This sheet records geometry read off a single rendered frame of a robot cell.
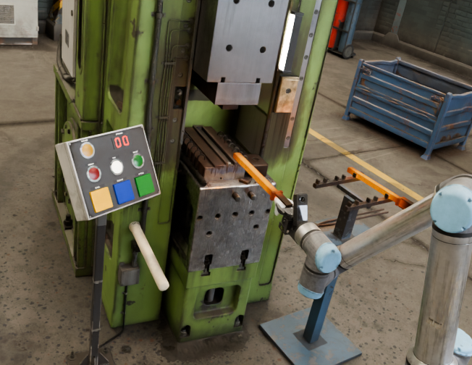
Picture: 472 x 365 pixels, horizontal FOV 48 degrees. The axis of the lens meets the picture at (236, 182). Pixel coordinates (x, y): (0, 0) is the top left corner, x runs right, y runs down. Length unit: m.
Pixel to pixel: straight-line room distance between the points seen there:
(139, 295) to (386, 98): 4.05
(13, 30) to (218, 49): 5.46
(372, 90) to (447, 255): 4.72
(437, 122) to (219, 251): 3.70
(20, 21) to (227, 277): 5.38
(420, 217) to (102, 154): 1.10
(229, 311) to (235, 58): 1.32
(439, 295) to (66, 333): 1.87
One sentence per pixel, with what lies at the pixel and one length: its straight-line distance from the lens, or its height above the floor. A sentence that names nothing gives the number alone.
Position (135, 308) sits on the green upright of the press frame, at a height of 0.12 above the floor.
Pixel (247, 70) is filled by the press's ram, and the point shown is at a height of 1.42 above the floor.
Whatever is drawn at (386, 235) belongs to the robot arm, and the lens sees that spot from 1.79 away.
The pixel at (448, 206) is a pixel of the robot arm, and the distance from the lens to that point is 1.51.
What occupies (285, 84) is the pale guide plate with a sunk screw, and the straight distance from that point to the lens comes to 2.46.
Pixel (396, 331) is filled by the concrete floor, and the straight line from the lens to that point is 3.32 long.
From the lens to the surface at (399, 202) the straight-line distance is 2.50.
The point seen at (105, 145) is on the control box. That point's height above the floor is 1.16.
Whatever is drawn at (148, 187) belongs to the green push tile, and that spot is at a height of 1.00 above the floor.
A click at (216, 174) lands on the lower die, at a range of 2.35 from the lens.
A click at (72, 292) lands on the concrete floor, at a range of 3.11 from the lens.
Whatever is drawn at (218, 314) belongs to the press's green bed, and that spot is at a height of 0.15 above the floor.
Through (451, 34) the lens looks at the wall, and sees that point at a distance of 10.72.
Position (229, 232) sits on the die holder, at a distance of 2.48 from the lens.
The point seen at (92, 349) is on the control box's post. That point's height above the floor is 0.14.
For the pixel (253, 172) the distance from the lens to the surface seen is 2.14.
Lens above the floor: 2.00
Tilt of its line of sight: 27 degrees down
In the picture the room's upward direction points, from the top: 10 degrees clockwise
